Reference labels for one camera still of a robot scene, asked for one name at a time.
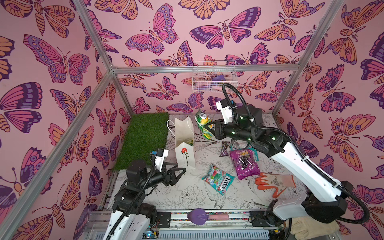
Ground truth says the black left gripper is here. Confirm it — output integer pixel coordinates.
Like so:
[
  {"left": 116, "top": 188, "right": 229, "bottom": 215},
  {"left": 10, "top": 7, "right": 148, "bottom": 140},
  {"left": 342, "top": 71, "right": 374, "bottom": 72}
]
[{"left": 138, "top": 162, "right": 185, "bottom": 192}]

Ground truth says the purple pink silicone spatula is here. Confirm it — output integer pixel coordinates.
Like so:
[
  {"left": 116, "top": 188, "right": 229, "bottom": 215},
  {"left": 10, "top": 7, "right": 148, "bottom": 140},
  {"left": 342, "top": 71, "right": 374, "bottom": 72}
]
[{"left": 187, "top": 208, "right": 230, "bottom": 226}]

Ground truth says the teal mint candy bag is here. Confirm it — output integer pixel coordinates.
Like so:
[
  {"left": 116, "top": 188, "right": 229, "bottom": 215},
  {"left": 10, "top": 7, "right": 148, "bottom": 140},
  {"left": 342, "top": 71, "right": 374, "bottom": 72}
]
[{"left": 230, "top": 140, "right": 259, "bottom": 162}]

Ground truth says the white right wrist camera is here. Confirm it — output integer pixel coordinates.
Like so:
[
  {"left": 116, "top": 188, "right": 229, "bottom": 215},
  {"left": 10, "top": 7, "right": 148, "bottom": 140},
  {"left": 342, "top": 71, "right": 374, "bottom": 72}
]
[{"left": 216, "top": 99, "right": 236, "bottom": 125}]

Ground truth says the purple blackcurrant candy bag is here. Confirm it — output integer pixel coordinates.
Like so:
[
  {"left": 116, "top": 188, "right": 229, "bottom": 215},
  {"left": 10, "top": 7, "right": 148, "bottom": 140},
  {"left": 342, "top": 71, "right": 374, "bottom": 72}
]
[{"left": 230, "top": 149, "right": 261, "bottom": 181}]

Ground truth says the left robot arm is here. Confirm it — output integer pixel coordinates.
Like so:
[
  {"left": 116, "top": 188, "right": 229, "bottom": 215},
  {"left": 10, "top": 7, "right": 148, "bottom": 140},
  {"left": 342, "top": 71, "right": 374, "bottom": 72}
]
[{"left": 103, "top": 160, "right": 187, "bottom": 240}]

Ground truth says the green artificial grass mat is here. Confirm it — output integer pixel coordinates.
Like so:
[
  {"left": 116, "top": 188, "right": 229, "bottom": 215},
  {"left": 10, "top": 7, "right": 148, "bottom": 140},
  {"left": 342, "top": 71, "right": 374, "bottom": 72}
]
[{"left": 114, "top": 113, "right": 169, "bottom": 171}]

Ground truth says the brown chocolate candy packet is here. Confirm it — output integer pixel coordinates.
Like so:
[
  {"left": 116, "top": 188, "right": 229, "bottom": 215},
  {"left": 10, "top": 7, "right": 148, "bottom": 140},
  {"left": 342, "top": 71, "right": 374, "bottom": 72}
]
[{"left": 220, "top": 141, "right": 231, "bottom": 157}]

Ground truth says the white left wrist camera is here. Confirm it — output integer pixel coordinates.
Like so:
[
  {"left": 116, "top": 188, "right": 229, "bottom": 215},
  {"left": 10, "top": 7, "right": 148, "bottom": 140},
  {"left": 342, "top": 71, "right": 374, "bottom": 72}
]
[{"left": 151, "top": 149, "right": 169, "bottom": 172}]

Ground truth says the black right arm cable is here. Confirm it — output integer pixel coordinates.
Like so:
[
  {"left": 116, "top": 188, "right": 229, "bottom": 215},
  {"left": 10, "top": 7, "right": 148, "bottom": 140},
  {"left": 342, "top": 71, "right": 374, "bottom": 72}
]
[{"left": 221, "top": 83, "right": 371, "bottom": 224}]

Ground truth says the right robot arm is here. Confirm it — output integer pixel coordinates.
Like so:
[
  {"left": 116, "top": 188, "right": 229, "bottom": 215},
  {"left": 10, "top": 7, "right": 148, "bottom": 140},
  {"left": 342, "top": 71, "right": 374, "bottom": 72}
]
[{"left": 206, "top": 100, "right": 352, "bottom": 224}]

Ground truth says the clear wall basket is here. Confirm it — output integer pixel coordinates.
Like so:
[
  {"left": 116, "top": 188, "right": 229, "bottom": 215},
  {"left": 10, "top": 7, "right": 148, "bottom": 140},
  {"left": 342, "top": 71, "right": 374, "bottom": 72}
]
[{"left": 191, "top": 60, "right": 239, "bottom": 93}]

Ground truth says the teal red candy bag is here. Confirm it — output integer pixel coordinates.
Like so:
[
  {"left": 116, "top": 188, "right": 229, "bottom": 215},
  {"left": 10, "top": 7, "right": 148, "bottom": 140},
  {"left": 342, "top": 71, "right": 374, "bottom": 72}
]
[{"left": 202, "top": 164, "right": 235, "bottom": 196}]

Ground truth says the white floral paper bag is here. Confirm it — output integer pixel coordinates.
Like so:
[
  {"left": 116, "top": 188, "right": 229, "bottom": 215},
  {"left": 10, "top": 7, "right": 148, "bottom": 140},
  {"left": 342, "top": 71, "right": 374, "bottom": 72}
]
[{"left": 167, "top": 117, "right": 196, "bottom": 170}]

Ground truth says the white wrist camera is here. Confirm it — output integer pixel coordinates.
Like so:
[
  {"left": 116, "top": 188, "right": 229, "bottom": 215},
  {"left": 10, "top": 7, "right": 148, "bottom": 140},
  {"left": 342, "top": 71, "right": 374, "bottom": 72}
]
[
  {"left": 151, "top": 149, "right": 169, "bottom": 172},
  {"left": 216, "top": 99, "right": 236, "bottom": 125}
]

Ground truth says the beige leather glove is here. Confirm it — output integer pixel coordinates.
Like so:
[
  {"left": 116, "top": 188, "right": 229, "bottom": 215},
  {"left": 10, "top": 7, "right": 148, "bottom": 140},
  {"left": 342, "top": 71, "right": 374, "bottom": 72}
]
[{"left": 290, "top": 217, "right": 340, "bottom": 240}]

